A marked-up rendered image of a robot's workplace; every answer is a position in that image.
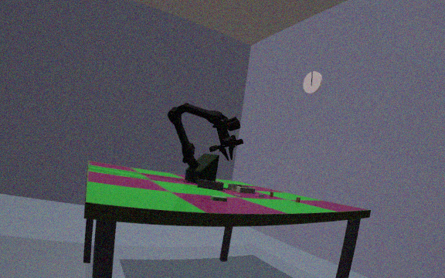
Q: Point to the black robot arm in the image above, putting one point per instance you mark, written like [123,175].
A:
[212,116]

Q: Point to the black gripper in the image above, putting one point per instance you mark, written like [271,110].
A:
[222,148]

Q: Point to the beige rectangular tray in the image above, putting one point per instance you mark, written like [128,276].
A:
[241,188]

